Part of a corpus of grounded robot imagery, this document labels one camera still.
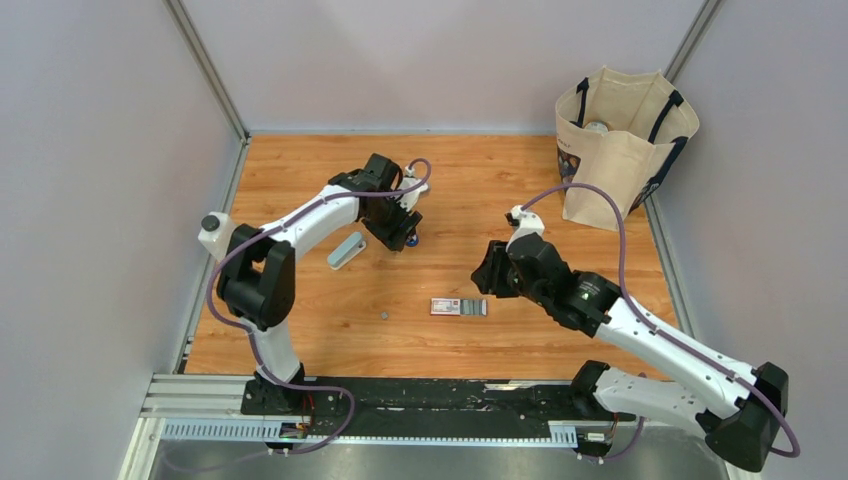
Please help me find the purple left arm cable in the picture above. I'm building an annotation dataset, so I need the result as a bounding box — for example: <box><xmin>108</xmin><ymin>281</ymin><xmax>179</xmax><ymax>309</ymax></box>
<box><xmin>205</xmin><ymin>157</ymin><xmax>433</xmax><ymax>456</ymax></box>

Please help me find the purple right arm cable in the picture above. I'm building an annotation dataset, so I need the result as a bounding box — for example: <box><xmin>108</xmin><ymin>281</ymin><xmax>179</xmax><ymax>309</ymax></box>
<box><xmin>506</xmin><ymin>182</ymin><xmax>802</xmax><ymax>463</ymax></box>

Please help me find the red white staple box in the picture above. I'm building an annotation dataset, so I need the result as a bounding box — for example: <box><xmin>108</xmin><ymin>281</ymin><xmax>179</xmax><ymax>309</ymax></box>
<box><xmin>430</xmin><ymin>298</ymin><xmax>488</xmax><ymax>317</ymax></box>

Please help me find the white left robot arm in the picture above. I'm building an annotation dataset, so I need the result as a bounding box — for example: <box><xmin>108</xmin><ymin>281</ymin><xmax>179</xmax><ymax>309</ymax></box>
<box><xmin>206</xmin><ymin>154</ymin><xmax>432</xmax><ymax>415</ymax></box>

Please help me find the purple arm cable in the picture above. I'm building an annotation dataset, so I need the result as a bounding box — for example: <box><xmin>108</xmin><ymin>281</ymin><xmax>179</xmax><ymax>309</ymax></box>
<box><xmin>205</xmin><ymin>157</ymin><xmax>433</xmax><ymax>456</ymax></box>
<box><xmin>506</xmin><ymin>182</ymin><xmax>802</xmax><ymax>463</ymax></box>

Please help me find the white bottle black cap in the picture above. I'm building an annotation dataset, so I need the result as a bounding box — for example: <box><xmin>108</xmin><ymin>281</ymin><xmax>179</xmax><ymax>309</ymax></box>
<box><xmin>198</xmin><ymin>212</ymin><xmax>236</xmax><ymax>262</ymax></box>

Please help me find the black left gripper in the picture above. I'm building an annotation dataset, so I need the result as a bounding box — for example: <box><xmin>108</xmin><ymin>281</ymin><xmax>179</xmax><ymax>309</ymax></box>
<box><xmin>361</xmin><ymin>191</ymin><xmax>422</xmax><ymax>253</ymax></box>

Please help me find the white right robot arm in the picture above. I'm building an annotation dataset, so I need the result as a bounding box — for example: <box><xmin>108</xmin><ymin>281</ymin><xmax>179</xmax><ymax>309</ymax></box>
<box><xmin>471</xmin><ymin>233</ymin><xmax>788</xmax><ymax>473</ymax></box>

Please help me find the beige canvas tote bag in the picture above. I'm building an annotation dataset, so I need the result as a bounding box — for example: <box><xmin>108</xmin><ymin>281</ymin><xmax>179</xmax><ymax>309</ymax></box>
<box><xmin>555</xmin><ymin>67</ymin><xmax>700</xmax><ymax>231</ymax></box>

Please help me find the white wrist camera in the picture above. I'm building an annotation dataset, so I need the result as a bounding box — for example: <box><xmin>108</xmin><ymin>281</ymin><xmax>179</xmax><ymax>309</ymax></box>
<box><xmin>505</xmin><ymin>205</ymin><xmax>545</xmax><ymax>245</ymax></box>
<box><xmin>397</xmin><ymin>165</ymin><xmax>430</xmax><ymax>204</ymax></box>

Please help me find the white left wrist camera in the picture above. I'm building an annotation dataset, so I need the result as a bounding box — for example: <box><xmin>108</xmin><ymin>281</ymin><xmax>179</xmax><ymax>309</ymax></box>
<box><xmin>397</xmin><ymin>165</ymin><xmax>430</xmax><ymax>204</ymax></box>

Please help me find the object inside tote bag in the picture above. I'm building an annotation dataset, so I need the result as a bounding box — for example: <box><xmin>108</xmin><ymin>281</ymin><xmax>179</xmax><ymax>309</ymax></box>
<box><xmin>584</xmin><ymin>120</ymin><xmax>609</xmax><ymax>135</ymax></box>

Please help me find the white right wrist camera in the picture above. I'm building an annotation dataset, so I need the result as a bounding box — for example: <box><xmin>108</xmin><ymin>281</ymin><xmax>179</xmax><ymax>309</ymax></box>
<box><xmin>505</xmin><ymin>205</ymin><xmax>545</xmax><ymax>245</ymax></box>

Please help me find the light blue stapler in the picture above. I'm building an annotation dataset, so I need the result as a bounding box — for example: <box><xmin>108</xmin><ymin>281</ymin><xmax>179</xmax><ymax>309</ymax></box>
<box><xmin>327</xmin><ymin>231</ymin><xmax>367</xmax><ymax>270</ymax></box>

